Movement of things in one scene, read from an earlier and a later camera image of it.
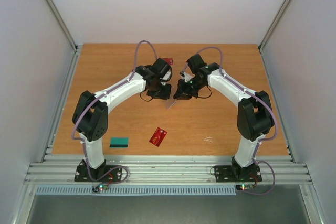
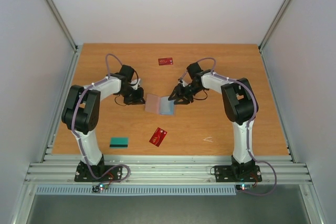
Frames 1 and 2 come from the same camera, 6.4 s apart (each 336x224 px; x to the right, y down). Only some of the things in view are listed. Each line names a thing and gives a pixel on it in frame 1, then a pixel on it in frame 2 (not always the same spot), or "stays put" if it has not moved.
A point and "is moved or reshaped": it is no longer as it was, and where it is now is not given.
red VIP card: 158,137 stays put
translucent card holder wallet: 170,102 is moved or reshaped
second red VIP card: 169,60 stays put
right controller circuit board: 244,187 stays put
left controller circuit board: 101,187 stays put
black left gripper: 165,96 -> 139,99
